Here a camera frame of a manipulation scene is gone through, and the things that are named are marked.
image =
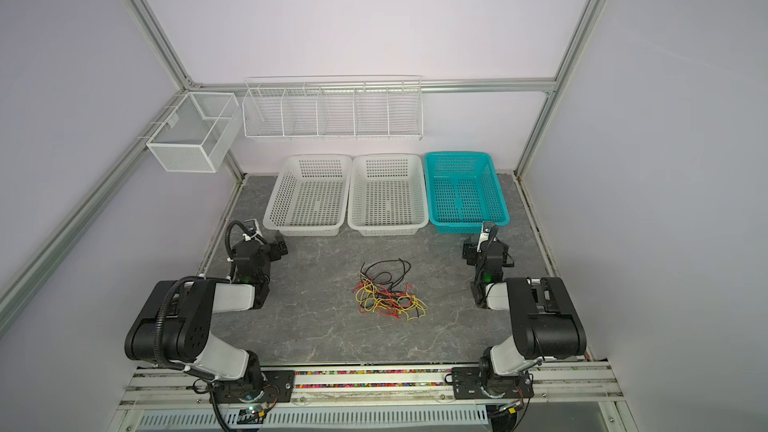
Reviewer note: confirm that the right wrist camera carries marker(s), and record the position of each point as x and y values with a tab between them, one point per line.
488	233

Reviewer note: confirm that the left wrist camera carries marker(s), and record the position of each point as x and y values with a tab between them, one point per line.
252	230

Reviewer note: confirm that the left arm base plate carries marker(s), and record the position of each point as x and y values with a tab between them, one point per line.
276	387

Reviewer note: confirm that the teal plastic basket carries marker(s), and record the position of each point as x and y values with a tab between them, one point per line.
463	192

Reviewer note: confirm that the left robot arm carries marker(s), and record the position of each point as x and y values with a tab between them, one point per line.
173	328

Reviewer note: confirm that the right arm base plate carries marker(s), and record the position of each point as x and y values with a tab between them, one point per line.
472	383

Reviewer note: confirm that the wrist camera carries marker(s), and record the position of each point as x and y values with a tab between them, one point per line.
488	233
252	230

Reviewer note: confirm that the left white plastic basket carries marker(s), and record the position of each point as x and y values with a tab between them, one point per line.
310	196

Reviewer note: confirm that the front aluminium rail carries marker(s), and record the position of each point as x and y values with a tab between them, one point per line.
427	384

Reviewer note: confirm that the white plastic basket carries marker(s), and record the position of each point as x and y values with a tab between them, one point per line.
387	195
310	196

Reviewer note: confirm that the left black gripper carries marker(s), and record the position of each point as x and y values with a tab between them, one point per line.
274	246

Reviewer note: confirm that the long white wire rack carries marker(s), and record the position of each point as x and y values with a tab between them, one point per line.
333	107

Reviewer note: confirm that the middle white plastic basket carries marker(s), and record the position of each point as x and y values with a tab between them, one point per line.
387	195

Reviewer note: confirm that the white slotted cable duct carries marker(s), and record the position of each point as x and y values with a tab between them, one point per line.
318	418

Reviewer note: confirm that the white mesh wall box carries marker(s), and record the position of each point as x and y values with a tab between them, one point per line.
197	133

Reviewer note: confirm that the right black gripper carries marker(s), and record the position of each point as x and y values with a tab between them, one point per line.
474	251

